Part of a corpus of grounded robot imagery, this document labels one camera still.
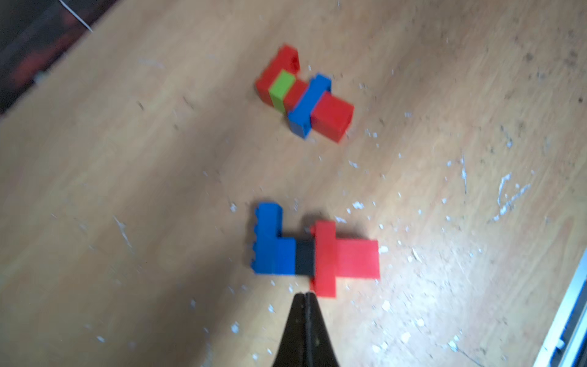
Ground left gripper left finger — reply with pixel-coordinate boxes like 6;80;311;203
273;293;306;367

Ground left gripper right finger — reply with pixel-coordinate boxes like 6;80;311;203
304;292;339;366

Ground red long lego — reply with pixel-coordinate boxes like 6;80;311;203
255;44;301;106
311;220;337;298

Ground blue long lego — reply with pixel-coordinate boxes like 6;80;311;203
287;73;332;139
252;202;283;275

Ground red square lego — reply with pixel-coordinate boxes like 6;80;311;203
310;92;355;143
284;79;309;113
336;239;381;280

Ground black square lego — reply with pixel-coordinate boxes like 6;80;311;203
295;239;316;278

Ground blue square lego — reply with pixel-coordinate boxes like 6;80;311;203
275;238;297;275

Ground green square lego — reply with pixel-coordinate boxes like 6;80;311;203
269;70;297;114

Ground aluminium front rail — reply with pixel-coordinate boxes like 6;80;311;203
533;252;586;367

